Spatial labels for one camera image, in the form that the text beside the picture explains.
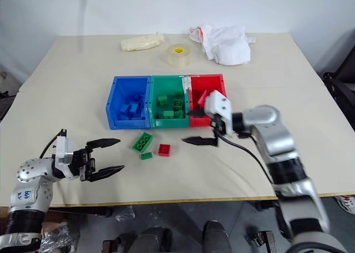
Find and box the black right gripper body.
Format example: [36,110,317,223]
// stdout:
[206,112,227,147]

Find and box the blue plastic bin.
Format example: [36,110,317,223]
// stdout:
[106,75,153,130]

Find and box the red square building block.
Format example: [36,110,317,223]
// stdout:
[158,143,173,157]

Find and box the dark rounded shape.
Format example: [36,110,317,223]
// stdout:
[135,226,173,253]
[203,220,233,253]

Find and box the small clear plastic bag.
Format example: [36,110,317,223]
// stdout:
[115,205,136,223]

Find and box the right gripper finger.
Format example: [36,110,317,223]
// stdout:
[181,136,217,148]
[186,106,207,118]

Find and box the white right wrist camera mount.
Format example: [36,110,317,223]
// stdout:
[204,90,234,135]

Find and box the crumpled white cloth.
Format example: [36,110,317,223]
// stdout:
[189,23,257,66]

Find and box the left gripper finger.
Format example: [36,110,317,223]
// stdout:
[86,138,121,150]
[89,165,126,183]

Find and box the white red shoe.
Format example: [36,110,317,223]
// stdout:
[333,194,355,212]

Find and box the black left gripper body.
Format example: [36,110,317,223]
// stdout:
[68,147,97,182]

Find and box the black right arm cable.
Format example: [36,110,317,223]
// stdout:
[218,133,278,188]

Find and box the black equipment frame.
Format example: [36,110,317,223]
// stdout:
[321,28,355,132]

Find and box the crinkled clear plastic wrap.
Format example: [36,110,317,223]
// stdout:
[40,221,76,253]

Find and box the white tape strip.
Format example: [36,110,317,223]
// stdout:
[180,75,192,95]

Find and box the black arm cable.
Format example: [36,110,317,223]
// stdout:
[218,133,278,188]
[38,128,68,160]

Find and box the cream filled plastic bag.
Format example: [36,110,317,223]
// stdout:
[120,34,165,52]

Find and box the large green building block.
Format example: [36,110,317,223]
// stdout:
[130,131,154,153]

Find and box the red plastic bin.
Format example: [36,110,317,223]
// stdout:
[187,74,229,128]

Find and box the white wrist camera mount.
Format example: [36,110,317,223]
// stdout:
[204,90,234,135]
[53,136,75,165]

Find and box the clear tape roll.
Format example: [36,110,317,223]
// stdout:
[166,43,192,68]

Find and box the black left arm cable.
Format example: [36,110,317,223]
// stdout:
[38,128,68,160]

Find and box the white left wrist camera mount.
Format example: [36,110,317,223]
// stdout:
[53,136,75,165]

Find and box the green plastic bin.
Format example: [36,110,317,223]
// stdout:
[149,75,192,129]

